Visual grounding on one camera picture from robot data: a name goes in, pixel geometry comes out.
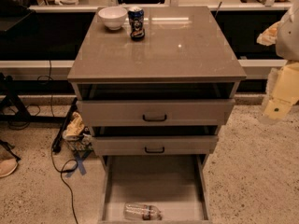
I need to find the clear plastic water bottle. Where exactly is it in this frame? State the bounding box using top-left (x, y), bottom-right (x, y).
top-left (123, 203), bottom-right (163, 221)

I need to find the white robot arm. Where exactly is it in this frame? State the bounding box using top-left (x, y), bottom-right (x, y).
top-left (276, 0), bottom-right (299, 61)

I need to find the grey drawer cabinet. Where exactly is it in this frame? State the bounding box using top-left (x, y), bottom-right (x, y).
top-left (66, 5), bottom-right (248, 224)

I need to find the grey top drawer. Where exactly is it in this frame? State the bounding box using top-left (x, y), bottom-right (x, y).
top-left (77, 99), bottom-right (235, 127)

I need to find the grey drawer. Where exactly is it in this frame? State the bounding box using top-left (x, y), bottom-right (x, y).
top-left (98, 155), bottom-right (212, 224)
top-left (77, 99), bottom-right (235, 127)
top-left (92, 135), bottom-right (218, 156)

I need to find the grey middle drawer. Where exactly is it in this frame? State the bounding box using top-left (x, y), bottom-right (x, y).
top-left (92, 135), bottom-right (218, 156)

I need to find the grey bottom drawer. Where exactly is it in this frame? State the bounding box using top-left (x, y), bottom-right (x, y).
top-left (98, 155), bottom-right (212, 224)

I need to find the blue soda can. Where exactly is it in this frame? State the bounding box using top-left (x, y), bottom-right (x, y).
top-left (128, 7), bottom-right (145, 41)

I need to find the white ceramic bowl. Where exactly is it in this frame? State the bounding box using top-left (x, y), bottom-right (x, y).
top-left (98, 7), bottom-right (127, 30)

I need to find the tan shoe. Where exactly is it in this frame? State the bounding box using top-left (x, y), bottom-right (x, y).
top-left (0, 151), bottom-right (18, 178)

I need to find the black top drawer handle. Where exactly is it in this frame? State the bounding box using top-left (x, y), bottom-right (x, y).
top-left (142, 115), bottom-right (167, 122)

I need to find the black drawer handle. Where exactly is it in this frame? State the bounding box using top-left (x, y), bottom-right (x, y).
top-left (142, 115), bottom-right (167, 122)
top-left (144, 147), bottom-right (165, 154)

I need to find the black middle drawer handle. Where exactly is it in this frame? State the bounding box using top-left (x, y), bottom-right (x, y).
top-left (144, 147), bottom-right (165, 154)

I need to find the black power cable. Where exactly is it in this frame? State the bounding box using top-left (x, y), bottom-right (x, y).
top-left (50, 59), bottom-right (79, 224)

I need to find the black table leg frame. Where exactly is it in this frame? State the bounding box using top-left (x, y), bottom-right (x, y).
top-left (0, 72), bottom-right (67, 124)

